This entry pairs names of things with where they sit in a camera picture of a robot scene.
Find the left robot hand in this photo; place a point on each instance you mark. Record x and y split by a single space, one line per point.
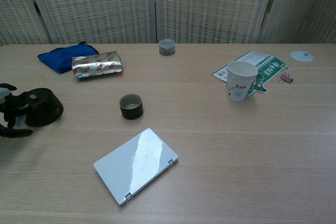
9 108

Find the black teapot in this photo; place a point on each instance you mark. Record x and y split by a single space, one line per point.
44 111

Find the blue cloth pouch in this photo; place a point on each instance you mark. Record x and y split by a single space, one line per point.
57 58

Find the silver foil packet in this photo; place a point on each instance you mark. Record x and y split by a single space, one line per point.
97 66

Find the silver folding mirror case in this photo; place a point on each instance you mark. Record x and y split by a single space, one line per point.
118 169

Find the woven folding screen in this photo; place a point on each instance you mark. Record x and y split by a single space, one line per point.
105 6

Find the small patterned round jar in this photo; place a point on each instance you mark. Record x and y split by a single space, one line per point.
167 47

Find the white paper cup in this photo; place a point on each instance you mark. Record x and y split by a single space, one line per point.
240 85

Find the green white flat package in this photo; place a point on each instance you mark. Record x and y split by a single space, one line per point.
265 69

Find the red binder clip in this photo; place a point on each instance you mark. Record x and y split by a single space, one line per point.
287 78

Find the white round disc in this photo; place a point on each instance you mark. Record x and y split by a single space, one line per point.
302 56

